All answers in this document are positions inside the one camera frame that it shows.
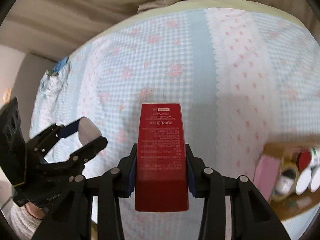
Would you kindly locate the pale green mattress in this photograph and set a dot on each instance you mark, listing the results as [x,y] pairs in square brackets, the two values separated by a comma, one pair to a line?
[225,7]

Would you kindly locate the pink patterned cardboard box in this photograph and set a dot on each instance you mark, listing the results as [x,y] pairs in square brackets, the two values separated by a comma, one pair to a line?
[267,172]

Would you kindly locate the white earbuds case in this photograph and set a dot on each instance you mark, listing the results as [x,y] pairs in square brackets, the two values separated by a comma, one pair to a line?
[87,131]

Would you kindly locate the red lid jar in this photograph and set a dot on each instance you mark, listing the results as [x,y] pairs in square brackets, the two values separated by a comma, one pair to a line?
[303,160]

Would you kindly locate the white lid jar left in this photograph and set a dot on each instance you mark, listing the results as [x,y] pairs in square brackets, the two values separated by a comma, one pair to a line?
[303,181]

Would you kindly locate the brown tape roll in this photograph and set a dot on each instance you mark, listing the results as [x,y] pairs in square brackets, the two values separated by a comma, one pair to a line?
[288,169]

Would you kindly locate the person's left hand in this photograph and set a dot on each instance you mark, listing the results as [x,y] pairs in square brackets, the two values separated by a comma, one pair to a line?
[35,211]

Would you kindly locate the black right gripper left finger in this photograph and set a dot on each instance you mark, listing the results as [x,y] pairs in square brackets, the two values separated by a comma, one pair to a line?
[70,216]

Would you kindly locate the red rectangular box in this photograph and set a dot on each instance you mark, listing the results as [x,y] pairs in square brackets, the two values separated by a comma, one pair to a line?
[161,178]

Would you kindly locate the white jar black lid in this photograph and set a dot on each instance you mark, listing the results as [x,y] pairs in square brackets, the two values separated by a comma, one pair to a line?
[284,185]

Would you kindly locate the white tube green label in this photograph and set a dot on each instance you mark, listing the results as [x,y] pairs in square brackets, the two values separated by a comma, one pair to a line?
[315,157]

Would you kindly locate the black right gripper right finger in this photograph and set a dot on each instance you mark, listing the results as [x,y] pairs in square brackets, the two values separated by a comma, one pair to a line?
[251,215]

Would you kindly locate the checkered floral blanket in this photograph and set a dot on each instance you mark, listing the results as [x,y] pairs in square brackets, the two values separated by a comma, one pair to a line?
[242,79]

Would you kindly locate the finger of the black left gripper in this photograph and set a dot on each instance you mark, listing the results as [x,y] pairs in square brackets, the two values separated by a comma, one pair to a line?
[76,161]
[43,142]

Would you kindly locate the beige curtain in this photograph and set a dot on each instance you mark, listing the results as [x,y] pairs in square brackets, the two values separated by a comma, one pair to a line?
[57,27]

